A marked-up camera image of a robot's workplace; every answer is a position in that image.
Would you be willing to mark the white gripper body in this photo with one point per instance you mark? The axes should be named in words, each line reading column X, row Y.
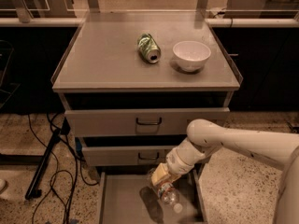
column 173, row 163

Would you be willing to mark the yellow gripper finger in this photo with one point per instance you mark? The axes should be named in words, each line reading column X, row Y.
column 162, row 174

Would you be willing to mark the clear plastic water bottle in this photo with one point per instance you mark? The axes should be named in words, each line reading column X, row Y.
column 166, row 193

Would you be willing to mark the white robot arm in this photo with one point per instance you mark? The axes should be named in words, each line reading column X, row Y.
column 204, row 138

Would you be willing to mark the grey middle drawer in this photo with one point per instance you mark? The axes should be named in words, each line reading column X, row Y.
column 125, row 156

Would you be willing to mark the grey drawer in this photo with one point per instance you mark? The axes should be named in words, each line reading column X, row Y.
column 128, row 199
column 131, row 122
column 125, row 156

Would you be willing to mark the grey bottom drawer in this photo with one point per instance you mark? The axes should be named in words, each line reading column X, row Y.
column 128, row 199

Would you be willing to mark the grey drawer cabinet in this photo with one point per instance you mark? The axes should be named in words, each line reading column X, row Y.
column 131, row 82

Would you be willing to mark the grey top drawer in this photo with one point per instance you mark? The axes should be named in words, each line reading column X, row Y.
column 131, row 122

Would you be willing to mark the white ceramic bowl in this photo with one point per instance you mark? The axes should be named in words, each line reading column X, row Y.
column 191, row 56

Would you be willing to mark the crushed green soda can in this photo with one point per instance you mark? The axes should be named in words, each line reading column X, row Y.
column 148, row 49

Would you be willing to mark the black floor stand bar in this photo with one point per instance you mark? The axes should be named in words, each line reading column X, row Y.
column 33, row 191

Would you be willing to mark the white counter rail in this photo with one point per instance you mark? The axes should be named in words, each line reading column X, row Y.
column 236, row 23

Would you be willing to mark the black chair frame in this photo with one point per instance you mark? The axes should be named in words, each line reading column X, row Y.
column 7, row 87

